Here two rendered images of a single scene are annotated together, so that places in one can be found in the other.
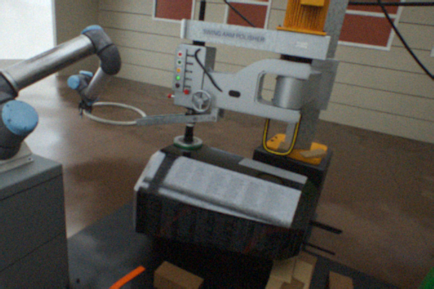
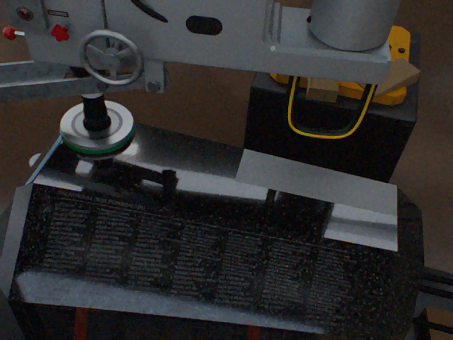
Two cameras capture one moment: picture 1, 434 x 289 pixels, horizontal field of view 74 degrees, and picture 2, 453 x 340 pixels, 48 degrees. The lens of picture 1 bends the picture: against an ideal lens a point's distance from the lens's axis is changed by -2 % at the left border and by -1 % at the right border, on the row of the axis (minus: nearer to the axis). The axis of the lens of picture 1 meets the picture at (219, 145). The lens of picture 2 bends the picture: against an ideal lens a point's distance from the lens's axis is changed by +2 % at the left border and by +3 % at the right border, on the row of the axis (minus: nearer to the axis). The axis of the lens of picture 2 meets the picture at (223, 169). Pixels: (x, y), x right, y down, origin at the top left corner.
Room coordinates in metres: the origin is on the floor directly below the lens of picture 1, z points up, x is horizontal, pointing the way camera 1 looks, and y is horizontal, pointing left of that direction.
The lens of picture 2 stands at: (0.89, 0.10, 1.87)
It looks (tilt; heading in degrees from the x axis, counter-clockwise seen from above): 46 degrees down; 347
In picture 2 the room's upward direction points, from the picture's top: 5 degrees clockwise
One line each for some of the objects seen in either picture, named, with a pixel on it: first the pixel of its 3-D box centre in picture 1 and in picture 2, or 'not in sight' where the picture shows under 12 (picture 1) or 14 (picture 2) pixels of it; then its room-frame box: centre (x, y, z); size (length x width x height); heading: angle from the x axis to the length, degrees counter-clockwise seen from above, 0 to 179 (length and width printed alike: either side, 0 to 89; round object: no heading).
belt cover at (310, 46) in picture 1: (250, 40); not in sight; (1.99, -0.10, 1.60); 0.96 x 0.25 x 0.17; 75
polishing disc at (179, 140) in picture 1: (188, 140); (97, 124); (2.08, 0.24, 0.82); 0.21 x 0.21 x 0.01
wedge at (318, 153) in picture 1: (312, 153); (387, 77); (2.26, -0.78, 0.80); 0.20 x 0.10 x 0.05; 111
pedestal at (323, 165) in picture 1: (287, 185); (321, 127); (2.49, -0.69, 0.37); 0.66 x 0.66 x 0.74; 65
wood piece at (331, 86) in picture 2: (284, 148); (322, 77); (2.28, -0.54, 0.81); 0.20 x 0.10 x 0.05; 163
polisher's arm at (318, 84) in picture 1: (306, 84); not in sight; (2.31, -0.60, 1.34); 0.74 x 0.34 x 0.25; 153
